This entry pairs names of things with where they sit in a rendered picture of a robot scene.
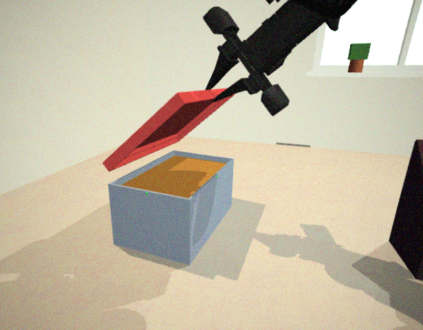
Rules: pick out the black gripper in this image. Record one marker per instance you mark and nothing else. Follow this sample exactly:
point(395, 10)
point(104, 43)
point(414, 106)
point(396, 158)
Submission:
point(267, 45)

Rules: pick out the red lid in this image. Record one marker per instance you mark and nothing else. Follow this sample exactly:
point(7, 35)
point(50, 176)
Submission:
point(178, 117)

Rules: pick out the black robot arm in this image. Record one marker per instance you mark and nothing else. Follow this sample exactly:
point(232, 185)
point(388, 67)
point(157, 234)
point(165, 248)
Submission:
point(301, 17)

